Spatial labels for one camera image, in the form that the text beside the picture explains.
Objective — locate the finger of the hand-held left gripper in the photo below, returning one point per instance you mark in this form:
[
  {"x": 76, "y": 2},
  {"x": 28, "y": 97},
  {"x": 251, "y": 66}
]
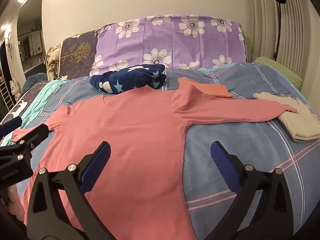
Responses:
[
  {"x": 10, "y": 126},
  {"x": 33, "y": 136}
]

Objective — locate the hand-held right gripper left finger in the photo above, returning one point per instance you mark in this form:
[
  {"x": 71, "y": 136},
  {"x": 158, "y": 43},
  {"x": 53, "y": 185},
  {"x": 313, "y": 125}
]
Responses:
[{"x": 98, "y": 160}]

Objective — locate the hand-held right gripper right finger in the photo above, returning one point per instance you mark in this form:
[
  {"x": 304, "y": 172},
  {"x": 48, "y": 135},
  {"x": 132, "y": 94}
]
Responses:
[{"x": 221, "y": 162}]

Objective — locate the pink long-sleeve shirt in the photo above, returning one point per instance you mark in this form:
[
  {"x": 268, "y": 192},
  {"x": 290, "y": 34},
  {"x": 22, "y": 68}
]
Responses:
[{"x": 130, "y": 135}]

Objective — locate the cream folded clothes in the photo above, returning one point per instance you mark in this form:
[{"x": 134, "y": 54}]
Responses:
[{"x": 297, "y": 120}]

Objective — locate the dark patterned bedsheet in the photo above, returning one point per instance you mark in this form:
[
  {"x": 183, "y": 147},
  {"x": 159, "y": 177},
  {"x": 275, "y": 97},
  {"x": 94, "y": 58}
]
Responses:
[{"x": 13, "y": 110}]

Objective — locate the blue striped blanket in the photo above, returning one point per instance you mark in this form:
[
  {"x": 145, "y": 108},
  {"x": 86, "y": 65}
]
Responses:
[{"x": 237, "y": 150}]

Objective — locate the white ladder shelf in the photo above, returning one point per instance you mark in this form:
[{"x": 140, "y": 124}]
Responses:
[{"x": 6, "y": 97}]

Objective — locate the teal crinkled cloth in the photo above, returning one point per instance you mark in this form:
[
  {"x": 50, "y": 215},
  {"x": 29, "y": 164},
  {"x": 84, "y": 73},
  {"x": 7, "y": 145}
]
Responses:
[{"x": 42, "y": 97}]

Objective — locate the white cat figurine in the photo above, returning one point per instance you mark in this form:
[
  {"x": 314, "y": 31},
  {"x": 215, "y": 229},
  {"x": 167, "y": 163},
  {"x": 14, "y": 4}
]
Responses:
[{"x": 15, "y": 86}]

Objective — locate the orange folded cloth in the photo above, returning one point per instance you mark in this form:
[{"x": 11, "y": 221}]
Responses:
[{"x": 217, "y": 90}]

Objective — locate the beige knit garment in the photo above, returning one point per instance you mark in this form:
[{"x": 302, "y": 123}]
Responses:
[{"x": 53, "y": 62}]

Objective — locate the navy star-print fleece cloth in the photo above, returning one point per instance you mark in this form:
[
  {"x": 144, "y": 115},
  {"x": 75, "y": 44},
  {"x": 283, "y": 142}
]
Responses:
[{"x": 130, "y": 78}]

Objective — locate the arched doorway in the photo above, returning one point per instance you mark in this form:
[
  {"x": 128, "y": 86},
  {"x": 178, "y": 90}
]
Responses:
[{"x": 30, "y": 37}]

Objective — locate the dark tree-print cushion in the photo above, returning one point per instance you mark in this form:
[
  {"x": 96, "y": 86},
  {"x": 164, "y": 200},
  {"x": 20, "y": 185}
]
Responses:
[{"x": 77, "y": 55}]

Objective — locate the green cloth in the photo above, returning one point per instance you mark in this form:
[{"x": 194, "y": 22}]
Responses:
[{"x": 277, "y": 67}]

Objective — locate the purple floral pillow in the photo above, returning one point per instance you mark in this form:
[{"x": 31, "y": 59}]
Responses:
[{"x": 170, "y": 40}]

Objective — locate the white pleated curtain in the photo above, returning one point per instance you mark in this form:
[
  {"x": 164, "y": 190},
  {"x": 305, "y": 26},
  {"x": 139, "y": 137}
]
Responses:
[{"x": 297, "y": 30}]

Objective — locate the black floor lamp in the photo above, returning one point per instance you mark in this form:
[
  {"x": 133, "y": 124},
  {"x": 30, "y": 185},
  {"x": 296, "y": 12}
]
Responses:
[{"x": 279, "y": 17}]

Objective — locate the white wall ornament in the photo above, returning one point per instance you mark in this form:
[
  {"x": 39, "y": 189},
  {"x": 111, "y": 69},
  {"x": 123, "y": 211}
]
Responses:
[{"x": 9, "y": 46}]

